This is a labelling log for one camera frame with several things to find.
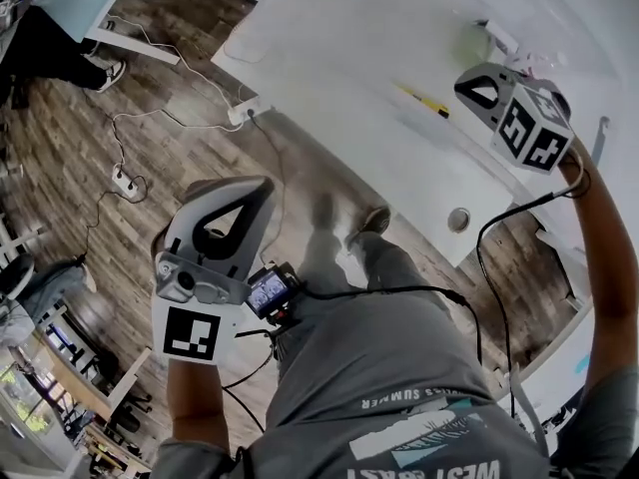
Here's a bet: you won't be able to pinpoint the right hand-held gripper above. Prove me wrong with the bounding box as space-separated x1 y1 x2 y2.
453 61 576 175

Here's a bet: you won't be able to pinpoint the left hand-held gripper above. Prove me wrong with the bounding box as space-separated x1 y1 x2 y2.
151 175 279 369

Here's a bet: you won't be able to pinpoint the yellow marker pen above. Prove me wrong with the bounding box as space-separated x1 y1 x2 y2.
395 82 451 120

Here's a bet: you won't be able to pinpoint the person's right forearm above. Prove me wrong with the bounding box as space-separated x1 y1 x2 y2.
555 137 634 393

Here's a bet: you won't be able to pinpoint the person's left forearm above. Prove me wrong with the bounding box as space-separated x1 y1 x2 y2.
164 354 232 456

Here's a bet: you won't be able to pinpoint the pale green object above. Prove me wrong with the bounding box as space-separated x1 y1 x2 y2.
450 21 495 65

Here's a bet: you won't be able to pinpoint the small white box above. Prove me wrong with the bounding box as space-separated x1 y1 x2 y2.
484 19 521 55

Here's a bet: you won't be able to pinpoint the small black monitor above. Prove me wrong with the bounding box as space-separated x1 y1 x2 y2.
246 261 305 327

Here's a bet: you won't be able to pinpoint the person's left shoe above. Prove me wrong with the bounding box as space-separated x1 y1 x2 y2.
308 190 343 234

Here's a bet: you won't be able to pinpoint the person's shoe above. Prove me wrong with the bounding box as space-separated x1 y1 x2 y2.
96 59 128 94
343 205 393 248
308 190 343 234

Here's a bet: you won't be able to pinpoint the white power strip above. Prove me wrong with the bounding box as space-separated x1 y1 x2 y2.
227 96 264 126
111 163 140 200

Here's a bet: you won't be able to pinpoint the grey round desk grommet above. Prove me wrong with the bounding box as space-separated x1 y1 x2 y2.
446 207 472 235

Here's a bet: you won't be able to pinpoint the large white desk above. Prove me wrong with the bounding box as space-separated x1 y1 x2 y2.
209 0 639 269

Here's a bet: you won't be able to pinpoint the person's right shoe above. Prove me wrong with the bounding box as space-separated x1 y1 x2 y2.
343 205 393 248

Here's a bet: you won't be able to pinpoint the person's grey trousers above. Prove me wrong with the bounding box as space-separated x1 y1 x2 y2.
294 217 468 328

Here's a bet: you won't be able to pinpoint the person's grey printed shirt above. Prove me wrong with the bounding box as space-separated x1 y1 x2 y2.
152 286 639 479

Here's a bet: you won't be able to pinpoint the black round stool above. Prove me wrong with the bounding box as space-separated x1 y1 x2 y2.
0 252 36 301

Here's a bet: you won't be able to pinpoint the white cable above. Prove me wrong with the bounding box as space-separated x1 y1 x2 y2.
106 14 240 112
110 109 246 169

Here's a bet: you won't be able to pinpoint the thin black cable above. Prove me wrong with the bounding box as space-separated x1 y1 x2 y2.
82 175 150 263

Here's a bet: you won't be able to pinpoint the black monitor cable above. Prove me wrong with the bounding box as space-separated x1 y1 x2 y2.
221 326 281 433

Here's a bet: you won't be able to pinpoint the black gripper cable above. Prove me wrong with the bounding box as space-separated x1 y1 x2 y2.
475 187 580 373

